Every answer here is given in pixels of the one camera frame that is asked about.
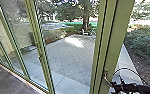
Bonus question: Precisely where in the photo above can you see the metal door handle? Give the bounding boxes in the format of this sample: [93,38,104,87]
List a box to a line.
[102,70,113,86]

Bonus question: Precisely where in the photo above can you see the green framed glass door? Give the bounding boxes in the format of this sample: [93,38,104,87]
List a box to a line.
[97,0,150,94]

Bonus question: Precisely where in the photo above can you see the dark green shrub bed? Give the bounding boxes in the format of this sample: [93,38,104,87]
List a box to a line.
[123,26,150,63]

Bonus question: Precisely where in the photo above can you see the outdoor metal chair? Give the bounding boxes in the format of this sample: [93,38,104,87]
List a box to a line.
[81,29,91,37]

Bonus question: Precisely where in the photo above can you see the large tree trunk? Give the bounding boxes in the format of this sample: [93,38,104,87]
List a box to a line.
[82,4,91,32]

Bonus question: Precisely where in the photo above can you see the low brownish hedge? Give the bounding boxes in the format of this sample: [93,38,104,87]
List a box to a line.
[29,27,84,46]

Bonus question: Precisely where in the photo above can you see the thin black cable loop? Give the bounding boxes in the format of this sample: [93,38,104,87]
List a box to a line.
[111,67,146,85]

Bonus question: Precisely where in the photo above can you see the green framed glass wall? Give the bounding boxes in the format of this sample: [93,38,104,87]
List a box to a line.
[0,0,105,94]

